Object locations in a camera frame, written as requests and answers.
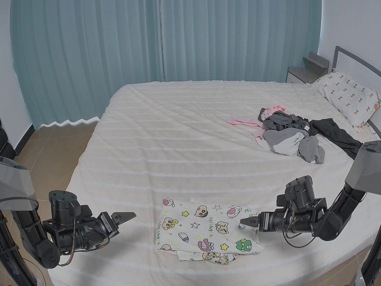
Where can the grey and white garment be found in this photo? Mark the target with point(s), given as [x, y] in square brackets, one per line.
[282, 138]

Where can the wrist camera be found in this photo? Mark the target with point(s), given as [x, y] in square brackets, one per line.
[282, 200]
[86, 212]

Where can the grey bedside table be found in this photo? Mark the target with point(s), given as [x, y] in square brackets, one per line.
[297, 76]

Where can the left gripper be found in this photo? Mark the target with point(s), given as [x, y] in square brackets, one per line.
[105, 223]

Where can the white printed pyjama top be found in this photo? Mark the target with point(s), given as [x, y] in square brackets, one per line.
[202, 228]

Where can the pink garment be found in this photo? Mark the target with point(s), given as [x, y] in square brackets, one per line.
[241, 121]

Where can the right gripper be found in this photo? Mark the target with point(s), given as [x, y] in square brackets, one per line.
[271, 222]

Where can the black garment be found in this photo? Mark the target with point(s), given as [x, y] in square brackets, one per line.
[336, 133]

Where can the blue-green curtain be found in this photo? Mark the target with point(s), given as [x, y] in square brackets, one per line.
[83, 40]
[238, 25]

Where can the white printed pillow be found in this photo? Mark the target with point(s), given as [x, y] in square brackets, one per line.
[348, 95]

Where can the bed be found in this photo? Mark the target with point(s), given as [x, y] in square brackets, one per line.
[178, 147]

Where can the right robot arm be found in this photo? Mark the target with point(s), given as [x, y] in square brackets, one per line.
[327, 222]

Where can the dark grey garment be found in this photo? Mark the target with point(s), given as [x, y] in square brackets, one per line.
[279, 121]

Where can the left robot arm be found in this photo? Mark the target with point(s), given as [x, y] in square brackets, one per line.
[64, 207]

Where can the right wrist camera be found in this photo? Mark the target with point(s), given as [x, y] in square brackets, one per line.
[282, 200]

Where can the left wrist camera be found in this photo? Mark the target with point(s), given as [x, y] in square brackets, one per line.
[86, 212]

